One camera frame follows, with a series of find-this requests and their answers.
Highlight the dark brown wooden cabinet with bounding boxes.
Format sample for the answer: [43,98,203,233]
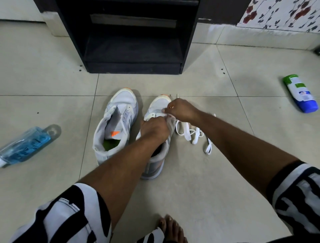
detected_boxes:
[34,0,252,25]

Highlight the white floral patterned sheet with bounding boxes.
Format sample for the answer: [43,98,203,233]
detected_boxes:
[237,0,320,33]

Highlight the person's left forearm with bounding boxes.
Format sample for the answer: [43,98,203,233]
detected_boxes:
[79,135,160,230]

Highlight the green blue white bottle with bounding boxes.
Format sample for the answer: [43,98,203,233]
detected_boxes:
[283,74,319,113]

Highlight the blue transparent bottle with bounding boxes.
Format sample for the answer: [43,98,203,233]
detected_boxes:
[0,124,62,168]

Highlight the grey sneaker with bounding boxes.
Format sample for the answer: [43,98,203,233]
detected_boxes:
[92,87,139,166]
[136,94,177,180]

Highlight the person's right forearm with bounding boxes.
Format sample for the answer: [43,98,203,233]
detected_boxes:
[194,112,299,198]

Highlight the person's left hand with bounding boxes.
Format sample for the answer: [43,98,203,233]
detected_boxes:
[140,116,170,145]

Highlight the person's right foot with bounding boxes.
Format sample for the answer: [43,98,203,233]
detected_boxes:
[157,215,188,243]

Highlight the black open shelf box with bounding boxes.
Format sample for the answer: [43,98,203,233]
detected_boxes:
[54,0,200,75]

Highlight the person's right hand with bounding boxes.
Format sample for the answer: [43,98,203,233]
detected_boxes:
[162,98,200,124]

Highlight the zebra striped garment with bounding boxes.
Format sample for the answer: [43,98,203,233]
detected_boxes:
[9,161,320,243]

